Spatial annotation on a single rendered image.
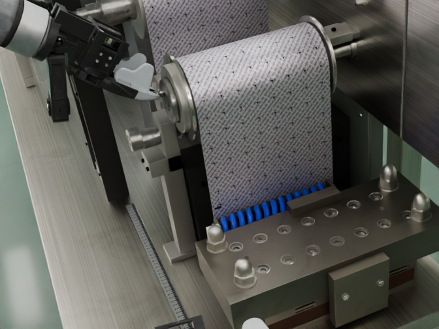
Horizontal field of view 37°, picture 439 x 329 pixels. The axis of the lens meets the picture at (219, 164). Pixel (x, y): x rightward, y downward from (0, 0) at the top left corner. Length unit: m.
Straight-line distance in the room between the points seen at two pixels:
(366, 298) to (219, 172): 0.32
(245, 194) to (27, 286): 1.70
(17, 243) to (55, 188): 1.41
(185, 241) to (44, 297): 1.45
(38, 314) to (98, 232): 1.23
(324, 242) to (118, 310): 0.39
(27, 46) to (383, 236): 0.62
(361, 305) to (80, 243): 0.59
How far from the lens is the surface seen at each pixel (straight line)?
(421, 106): 1.05
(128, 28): 1.40
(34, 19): 0.97
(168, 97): 1.05
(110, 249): 1.35
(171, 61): 1.05
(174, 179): 1.18
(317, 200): 1.15
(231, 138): 1.08
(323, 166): 1.20
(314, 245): 1.09
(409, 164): 1.51
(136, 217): 1.41
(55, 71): 1.01
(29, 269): 2.81
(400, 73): 1.08
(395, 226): 1.12
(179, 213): 1.22
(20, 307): 2.66
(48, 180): 1.61
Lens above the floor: 1.76
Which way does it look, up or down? 35 degrees down
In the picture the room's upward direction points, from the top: 9 degrees counter-clockwise
